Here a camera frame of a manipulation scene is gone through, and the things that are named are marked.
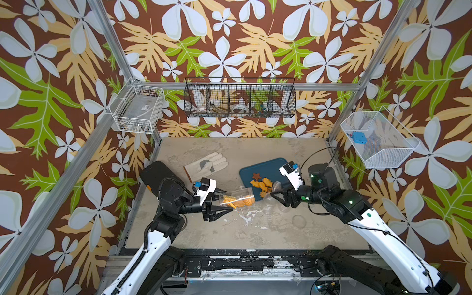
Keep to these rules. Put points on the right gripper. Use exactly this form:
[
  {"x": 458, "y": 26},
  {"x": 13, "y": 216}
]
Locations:
[{"x": 287, "y": 192}]

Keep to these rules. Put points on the clear cookie jar back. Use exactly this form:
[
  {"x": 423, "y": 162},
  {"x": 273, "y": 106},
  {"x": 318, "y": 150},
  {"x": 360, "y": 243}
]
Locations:
[{"x": 237, "y": 199}]

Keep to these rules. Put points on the white mesh basket right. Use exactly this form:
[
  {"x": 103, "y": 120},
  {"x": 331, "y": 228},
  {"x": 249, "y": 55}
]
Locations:
[{"x": 389, "y": 144}]

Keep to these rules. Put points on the blue object in basket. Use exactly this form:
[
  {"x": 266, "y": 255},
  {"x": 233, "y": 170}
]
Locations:
[{"x": 359, "y": 138}]

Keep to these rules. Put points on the orange cookies on tray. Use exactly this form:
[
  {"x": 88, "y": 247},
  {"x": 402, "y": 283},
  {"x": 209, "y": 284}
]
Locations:
[{"x": 264, "y": 184}]

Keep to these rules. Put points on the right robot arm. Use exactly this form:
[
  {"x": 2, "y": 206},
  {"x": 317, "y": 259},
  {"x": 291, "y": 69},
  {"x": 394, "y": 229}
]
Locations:
[{"x": 408, "y": 274}]

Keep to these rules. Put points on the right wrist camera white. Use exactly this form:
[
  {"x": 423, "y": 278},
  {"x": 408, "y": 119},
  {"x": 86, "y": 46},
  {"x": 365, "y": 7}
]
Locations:
[{"x": 291, "y": 170}]

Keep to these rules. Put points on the black hard case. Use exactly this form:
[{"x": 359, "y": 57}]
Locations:
[{"x": 154, "y": 173}]

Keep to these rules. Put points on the white wire basket left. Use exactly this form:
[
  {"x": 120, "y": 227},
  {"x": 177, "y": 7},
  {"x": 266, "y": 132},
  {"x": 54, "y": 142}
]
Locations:
[{"x": 137, "y": 108}]

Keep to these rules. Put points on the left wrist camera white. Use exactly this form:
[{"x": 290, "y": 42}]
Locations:
[{"x": 203, "y": 188}]

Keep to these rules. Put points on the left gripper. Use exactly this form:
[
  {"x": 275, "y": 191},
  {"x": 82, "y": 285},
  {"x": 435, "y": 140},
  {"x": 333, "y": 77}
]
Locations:
[{"x": 209, "y": 211}]

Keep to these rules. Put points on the white work glove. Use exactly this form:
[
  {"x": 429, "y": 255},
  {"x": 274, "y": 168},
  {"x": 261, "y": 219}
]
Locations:
[{"x": 205, "y": 166}]

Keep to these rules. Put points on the black wire basket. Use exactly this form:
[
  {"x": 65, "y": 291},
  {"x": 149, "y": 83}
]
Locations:
[{"x": 239, "y": 97}]

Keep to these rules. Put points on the clear cookie jar front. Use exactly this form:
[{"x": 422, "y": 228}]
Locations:
[{"x": 269, "y": 204}]

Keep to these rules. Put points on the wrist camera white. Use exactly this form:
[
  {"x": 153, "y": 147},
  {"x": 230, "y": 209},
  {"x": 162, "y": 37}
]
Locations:
[
  {"x": 291, "y": 170},
  {"x": 203, "y": 188}
]

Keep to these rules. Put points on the clear cookie jar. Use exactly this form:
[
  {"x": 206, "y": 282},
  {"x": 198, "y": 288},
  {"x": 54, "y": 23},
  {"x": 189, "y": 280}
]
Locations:
[
  {"x": 237, "y": 199},
  {"x": 283, "y": 209},
  {"x": 269, "y": 204}
]

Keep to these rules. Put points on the teal plastic tray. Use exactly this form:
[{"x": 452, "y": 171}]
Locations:
[{"x": 267, "y": 169}]

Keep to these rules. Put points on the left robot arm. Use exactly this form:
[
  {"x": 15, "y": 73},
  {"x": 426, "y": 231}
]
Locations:
[{"x": 175, "y": 200}]

